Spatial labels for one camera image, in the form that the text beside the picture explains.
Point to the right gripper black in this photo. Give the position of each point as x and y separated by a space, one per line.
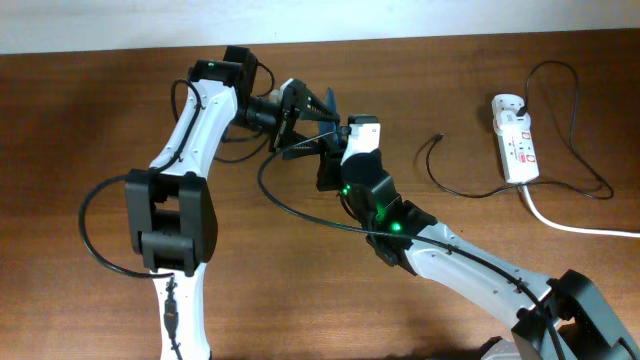
330 167

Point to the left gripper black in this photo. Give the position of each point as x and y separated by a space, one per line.
287 120

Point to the blue smartphone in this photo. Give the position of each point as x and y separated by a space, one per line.
324 127

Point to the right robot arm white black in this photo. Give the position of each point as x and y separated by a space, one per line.
549 318

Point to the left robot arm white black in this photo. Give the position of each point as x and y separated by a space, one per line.
172 221

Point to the white charger adapter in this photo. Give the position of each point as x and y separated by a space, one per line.
508 121

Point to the white power strip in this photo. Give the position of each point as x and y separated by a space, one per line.
518 158

